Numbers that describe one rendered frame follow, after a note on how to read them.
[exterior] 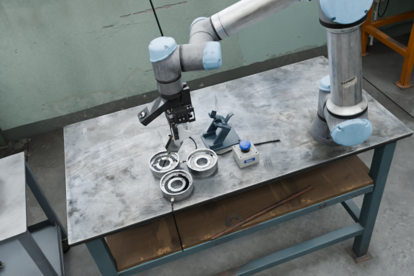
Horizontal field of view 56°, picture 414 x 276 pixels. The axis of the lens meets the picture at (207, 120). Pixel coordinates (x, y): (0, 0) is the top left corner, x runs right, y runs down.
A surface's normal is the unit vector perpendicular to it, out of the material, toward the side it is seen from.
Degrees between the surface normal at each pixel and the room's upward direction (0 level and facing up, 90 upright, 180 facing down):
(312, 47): 90
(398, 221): 0
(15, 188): 0
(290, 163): 0
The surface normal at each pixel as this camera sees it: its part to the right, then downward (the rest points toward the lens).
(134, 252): -0.11, -0.77
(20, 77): 0.30, 0.58
